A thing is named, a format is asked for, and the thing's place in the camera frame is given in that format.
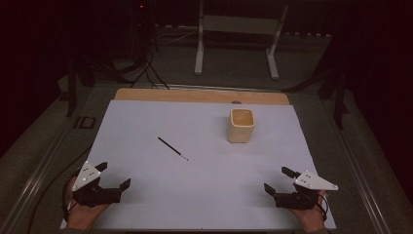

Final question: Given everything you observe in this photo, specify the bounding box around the bundle of black cables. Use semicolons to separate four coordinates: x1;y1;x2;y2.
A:
94;45;170;90

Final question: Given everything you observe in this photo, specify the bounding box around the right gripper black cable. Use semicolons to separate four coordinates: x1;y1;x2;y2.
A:
316;192;329;222

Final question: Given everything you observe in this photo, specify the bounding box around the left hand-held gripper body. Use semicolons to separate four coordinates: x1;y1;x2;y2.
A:
71;160;123;208

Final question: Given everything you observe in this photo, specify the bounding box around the person's left hand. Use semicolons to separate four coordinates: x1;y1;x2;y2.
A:
66;176;110;231

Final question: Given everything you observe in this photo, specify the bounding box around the cream square cup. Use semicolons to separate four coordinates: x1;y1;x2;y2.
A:
226;107;256;144

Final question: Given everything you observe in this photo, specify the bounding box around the person's right hand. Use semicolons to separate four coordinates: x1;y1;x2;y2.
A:
289;189;327;233

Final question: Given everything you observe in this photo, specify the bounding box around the white table mat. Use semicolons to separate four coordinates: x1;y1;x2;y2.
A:
59;98;337;231

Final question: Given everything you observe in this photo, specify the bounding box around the white metal stand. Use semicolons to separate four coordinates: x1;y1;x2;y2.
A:
194;0;290;81

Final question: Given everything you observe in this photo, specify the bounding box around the white cable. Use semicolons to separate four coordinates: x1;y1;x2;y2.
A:
158;28;200;46

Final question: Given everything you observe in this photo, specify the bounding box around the long black floor cable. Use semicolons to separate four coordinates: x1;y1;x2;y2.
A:
26;145;94;234

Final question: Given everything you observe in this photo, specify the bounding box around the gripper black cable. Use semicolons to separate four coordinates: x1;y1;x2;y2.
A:
61;169;81;222
316;192;329;222

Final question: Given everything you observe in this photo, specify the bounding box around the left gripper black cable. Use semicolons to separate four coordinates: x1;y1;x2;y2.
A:
61;169;81;222

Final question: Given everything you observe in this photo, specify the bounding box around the black floor bracket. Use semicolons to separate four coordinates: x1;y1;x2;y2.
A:
73;116;97;130

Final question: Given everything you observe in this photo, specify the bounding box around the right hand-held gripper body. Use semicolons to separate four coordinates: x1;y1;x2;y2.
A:
274;170;339;211

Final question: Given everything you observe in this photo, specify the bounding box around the black stand leg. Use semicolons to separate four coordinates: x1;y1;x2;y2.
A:
66;58;80;117

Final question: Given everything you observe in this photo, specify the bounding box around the thin black paintbrush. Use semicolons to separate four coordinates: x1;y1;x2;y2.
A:
157;136;190;162

